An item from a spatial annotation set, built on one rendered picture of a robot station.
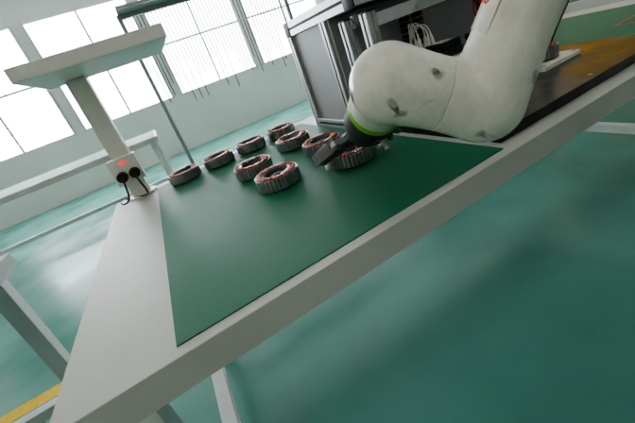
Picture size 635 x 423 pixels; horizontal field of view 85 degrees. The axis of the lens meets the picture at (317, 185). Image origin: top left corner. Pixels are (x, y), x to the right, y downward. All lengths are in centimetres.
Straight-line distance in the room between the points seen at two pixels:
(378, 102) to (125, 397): 46
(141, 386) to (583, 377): 110
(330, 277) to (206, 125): 671
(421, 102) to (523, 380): 97
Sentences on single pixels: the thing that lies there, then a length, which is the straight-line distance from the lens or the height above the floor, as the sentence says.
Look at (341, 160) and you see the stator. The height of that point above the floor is 77.
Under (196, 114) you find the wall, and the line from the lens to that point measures 711.
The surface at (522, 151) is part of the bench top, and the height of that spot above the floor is 74.
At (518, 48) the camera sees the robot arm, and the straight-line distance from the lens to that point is 49.
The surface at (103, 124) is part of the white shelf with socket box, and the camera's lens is 134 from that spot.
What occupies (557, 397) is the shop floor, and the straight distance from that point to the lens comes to 124.
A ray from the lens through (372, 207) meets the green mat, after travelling 60.
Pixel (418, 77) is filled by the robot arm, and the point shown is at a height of 95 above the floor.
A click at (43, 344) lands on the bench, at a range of 159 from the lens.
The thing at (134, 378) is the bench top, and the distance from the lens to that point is 52.
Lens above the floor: 103
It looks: 21 degrees down
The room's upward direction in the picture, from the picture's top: 20 degrees counter-clockwise
